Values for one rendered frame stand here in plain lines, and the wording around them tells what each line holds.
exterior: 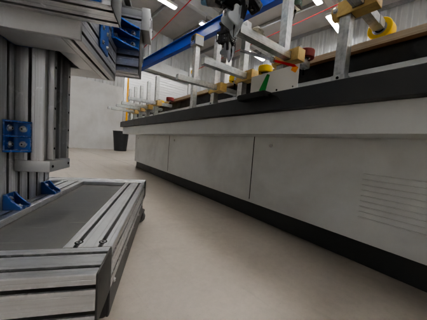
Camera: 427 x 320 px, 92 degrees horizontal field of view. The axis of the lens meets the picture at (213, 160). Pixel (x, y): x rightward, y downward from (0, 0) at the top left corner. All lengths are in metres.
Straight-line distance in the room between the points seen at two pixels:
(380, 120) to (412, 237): 0.44
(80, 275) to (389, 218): 0.97
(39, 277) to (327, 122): 0.88
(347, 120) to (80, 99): 8.36
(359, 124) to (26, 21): 0.96
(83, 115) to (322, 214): 8.22
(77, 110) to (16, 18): 7.95
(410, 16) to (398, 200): 8.23
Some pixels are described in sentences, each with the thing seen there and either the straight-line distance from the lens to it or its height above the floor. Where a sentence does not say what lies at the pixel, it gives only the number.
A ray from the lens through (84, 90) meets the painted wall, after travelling 8.77.
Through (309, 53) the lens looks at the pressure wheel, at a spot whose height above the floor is 0.88.
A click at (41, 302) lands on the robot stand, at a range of 0.47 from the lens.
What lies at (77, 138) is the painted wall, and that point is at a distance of 8.60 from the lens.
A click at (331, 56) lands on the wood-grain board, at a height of 0.88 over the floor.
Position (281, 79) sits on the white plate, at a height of 0.75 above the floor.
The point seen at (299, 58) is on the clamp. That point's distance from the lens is 1.00.
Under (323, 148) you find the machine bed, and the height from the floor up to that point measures 0.47.
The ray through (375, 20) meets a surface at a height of 0.93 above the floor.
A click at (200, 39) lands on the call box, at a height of 1.19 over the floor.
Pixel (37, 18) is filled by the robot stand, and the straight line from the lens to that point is 0.72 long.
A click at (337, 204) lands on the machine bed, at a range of 1.09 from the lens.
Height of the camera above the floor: 0.45
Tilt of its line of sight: 4 degrees down
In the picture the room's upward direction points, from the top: 4 degrees clockwise
